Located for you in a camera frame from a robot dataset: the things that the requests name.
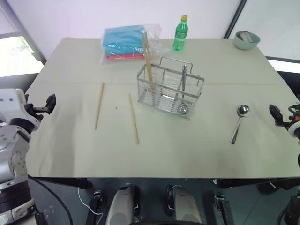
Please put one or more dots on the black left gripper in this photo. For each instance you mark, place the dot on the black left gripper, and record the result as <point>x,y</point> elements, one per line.
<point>35,109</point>

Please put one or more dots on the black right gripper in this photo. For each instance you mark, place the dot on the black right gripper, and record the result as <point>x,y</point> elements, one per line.
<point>293,111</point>

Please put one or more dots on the steel spoon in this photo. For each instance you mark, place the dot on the steel spoon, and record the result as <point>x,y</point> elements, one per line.
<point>242,111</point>
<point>184,77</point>

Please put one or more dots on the wooden chopstick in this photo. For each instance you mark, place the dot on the wooden chopstick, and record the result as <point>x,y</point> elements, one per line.
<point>133,118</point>
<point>99,106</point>
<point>149,58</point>
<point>147,62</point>

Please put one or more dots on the pale green bowl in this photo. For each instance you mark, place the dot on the pale green bowl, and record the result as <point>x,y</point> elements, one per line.
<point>246,43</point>

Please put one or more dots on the pale sticks in bowl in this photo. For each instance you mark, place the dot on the pale sticks in bowl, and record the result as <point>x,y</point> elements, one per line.
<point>246,36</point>

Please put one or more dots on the red folded cloth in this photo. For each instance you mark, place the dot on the red folded cloth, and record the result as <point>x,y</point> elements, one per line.
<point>124,57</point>

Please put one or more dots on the blue folded cloth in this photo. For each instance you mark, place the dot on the blue folded cloth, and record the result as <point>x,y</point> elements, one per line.
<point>122,39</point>

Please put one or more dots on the clear plastic bag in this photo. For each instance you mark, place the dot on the clear plastic bag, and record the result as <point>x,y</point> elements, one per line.
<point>153,37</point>

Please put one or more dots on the green plastic bottle yellow cap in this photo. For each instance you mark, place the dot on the green plastic bottle yellow cap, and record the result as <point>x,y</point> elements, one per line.
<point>180,35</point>

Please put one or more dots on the grey rounded robot foot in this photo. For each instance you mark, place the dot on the grey rounded robot foot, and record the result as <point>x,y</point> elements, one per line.
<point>184,204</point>
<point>123,206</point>

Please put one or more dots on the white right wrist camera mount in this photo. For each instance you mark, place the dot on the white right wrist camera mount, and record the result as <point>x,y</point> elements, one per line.
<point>294,130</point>

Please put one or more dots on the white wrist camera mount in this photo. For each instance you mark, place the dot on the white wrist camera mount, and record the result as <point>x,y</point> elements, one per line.
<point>294,130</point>
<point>10,99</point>

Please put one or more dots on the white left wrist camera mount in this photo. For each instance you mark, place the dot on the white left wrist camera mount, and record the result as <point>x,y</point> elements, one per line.
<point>10,99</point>

